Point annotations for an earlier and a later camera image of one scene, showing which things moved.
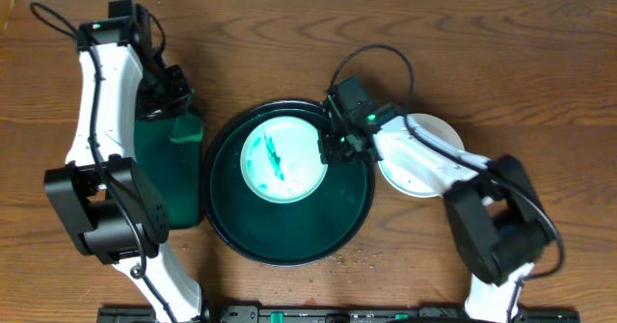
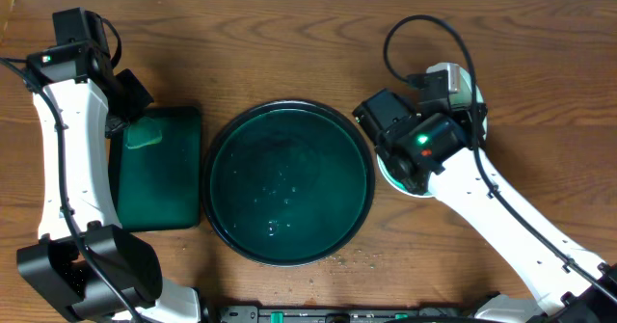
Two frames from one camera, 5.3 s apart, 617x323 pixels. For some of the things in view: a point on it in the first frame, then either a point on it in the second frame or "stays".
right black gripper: [328, 153] -> [463, 115]
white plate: [281, 160] -> [463, 98]
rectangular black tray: [176, 166] stays
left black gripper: [169, 106] -> [133, 94]
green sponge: [187, 128] -> [143, 132]
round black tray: [268, 192] stays
